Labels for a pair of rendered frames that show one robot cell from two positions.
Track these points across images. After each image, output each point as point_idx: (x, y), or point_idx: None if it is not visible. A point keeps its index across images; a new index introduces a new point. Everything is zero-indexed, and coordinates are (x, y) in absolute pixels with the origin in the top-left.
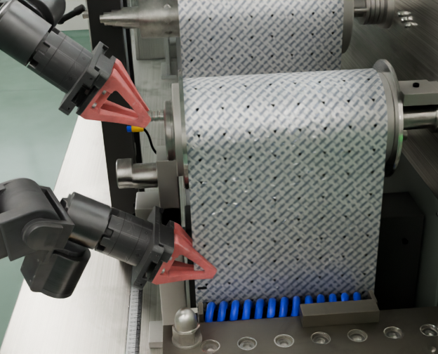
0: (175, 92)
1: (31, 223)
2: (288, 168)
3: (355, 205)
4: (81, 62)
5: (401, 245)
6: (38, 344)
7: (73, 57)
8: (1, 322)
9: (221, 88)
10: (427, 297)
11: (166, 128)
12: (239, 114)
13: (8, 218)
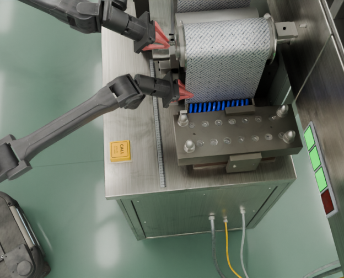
0: (181, 38)
1: (129, 99)
2: (226, 67)
3: (251, 75)
4: (142, 32)
5: (267, 74)
6: None
7: (139, 31)
8: (63, 28)
9: (201, 37)
10: (274, 92)
11: (177, 52)
12: (208, 51)
13: (121, 100)
